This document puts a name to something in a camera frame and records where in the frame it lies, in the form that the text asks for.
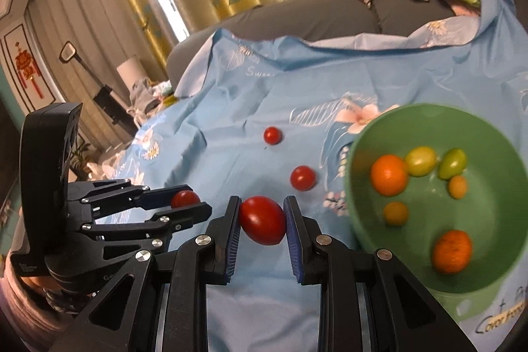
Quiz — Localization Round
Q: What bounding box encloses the red cherry tomato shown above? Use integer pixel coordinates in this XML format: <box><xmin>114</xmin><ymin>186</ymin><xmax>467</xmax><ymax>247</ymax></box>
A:
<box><xmin>290</xmin><ymin>165</ymin><xmax>318</xmax><ymax>191</ymax></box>
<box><xmin>263</xmin><ymin>126</ymin><xmax>283</xmax><ymax>145</ymax></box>
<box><xmin>170</xmin><ymin>189</ymin><xmax>200</xmax><ymax>208</ymax></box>
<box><xmin>239</xmin><ymin>196</ymin><xmax>286</xmax><ymax>246</ymax></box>

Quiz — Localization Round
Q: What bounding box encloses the small brown fruit front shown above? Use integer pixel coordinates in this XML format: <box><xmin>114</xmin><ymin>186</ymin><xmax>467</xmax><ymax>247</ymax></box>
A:
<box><xmin>383</xmin><ymin>201</ymin><xmax>410</xmax><ymax>227</ymax></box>

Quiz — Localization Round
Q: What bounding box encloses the small brown fruit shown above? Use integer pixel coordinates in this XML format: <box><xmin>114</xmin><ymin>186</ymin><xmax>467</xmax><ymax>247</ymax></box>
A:
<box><xmin>383</xmin><ymin>201</ymin><xmax>410</xmax><ymax>227</ymax></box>
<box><xmin>447</xmin><ymin>175</ymin><xmax>468</xmax><ymax>199</ymax></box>

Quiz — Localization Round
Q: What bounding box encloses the orange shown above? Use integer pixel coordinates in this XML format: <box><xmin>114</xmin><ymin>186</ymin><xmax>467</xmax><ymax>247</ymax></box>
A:
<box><xmin>370</xmin><ymin>154</ymin><xmax>409</xmax><ymax>197</ymax></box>
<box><xmin>431</xmin><ymin>230</ymin><xmax>473</xmax><ymax>275</ymax></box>

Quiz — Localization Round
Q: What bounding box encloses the green tomato front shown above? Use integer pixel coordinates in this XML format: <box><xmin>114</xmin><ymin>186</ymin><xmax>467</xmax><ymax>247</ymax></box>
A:
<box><xmin>405</xmin><ymin>145</ymin><xmax>438</xmax><ymax>177</ymax></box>

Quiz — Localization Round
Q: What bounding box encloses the black upright vacuum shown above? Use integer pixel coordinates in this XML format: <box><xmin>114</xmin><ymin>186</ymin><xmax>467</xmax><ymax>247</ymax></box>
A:
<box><xmin>58</xmin><ymin>41</ymin><xmax>140</xmax><ymax>139</ymax></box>

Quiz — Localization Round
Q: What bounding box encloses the white paper roll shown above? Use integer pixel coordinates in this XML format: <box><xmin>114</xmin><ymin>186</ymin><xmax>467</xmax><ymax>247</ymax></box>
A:
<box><xmin>116</xmin><ymin>55</ymin><xmax>151</xmax><ymax>95</ymax></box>

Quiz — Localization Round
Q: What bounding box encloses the green plastic bowl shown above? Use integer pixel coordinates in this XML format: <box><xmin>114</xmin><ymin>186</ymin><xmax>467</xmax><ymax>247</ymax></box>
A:
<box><xmin>345</xmin><ymin>104</ymin><xmax>527</xmax><ymax>321</ymax></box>

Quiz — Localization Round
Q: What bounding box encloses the red chinese knot decoration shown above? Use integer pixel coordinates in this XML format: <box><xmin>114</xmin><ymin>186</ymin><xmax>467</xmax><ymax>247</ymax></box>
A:
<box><xmin>15</xmin><ymin>42</ymin><xmax>44</xmax><ymax>99</ymax></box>

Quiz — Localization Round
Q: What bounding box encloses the grey sofa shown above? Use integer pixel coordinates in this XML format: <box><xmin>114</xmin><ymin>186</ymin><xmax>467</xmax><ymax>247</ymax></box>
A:
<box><xmin>166</xmin><ymin>0</ymin><xmax>455</xmax><ymax>87</ymax></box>

